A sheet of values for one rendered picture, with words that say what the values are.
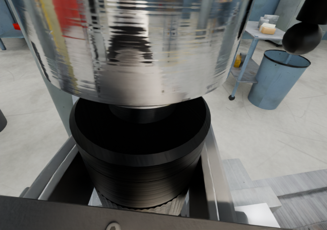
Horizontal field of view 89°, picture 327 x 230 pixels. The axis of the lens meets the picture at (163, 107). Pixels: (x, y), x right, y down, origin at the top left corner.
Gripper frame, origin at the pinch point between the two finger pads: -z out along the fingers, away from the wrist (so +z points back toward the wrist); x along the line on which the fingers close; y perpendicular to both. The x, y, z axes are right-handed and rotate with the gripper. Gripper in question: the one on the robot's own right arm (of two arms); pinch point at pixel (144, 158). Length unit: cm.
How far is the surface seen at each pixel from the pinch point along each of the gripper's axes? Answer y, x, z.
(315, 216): 32.5, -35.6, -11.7
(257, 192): 21.5, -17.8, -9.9
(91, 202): 39.3, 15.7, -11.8
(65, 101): 23.4, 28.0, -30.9
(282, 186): 32.4, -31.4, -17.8
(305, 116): 122, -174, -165
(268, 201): 21.5, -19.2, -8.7
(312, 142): 122, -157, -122
